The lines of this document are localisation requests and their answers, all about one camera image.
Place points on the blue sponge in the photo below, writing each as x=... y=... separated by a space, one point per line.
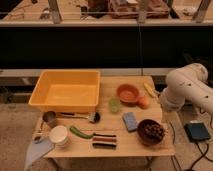
x=130 y=121

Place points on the orange peach fruit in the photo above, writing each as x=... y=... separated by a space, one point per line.
x=143 y=102

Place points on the grey cloth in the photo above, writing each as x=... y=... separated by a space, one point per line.
x=37 y=150

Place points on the wooden table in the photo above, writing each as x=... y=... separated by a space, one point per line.
x=128 y=144

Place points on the yellow corn cob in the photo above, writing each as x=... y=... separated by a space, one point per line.
x=149 y=90

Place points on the dark brown bowl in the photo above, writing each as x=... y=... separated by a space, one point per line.
x=141 y=132

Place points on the small metal spoon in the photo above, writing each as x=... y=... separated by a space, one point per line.
x=38 y=136

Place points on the green plastic cup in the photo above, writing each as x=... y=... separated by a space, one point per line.
x=114 y=105

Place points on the yellow plastic tub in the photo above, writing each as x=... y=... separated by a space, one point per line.
x=67 y=91

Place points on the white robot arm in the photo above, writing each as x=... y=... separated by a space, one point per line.
x=187 y=83

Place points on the green chili pepper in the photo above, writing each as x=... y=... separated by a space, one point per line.
x=79 y=133

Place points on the black box on floor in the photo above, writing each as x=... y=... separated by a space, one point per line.
x=196 y=132

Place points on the black handled brush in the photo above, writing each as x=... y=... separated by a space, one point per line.
x=91 y=117

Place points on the orange bowl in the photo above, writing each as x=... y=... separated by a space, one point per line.
x=128 y=93

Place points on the white paper cup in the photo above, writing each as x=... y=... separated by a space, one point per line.
x=59 y=135

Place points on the metal cup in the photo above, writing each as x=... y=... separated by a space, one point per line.
x=50 y=119

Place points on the striped black red block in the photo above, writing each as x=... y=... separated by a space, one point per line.
x=104 y=141

